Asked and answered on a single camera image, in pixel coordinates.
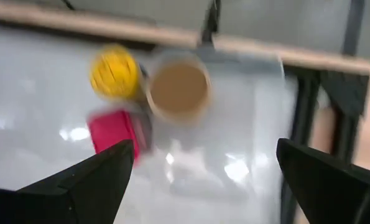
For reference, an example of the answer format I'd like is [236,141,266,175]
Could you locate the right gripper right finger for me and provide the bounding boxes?
[277,138,370,224]

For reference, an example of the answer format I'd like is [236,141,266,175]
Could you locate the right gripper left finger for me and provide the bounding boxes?
[0,139,135,224]

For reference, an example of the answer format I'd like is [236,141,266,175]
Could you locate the tan-lid spice jar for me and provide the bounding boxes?
[144,51,214,128]

